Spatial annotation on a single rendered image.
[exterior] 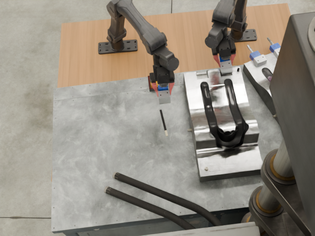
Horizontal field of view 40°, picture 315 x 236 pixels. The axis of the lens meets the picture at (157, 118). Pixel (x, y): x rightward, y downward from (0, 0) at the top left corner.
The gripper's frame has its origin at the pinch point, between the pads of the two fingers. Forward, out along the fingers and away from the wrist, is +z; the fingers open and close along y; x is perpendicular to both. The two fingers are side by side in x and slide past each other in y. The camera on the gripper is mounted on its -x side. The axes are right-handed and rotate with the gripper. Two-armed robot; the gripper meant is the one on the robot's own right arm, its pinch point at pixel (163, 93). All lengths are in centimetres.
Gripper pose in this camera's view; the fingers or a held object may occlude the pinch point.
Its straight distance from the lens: 185.0
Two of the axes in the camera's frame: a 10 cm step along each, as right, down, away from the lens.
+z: 1.0, 8.4, 5.4
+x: -0.8, -5.3, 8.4
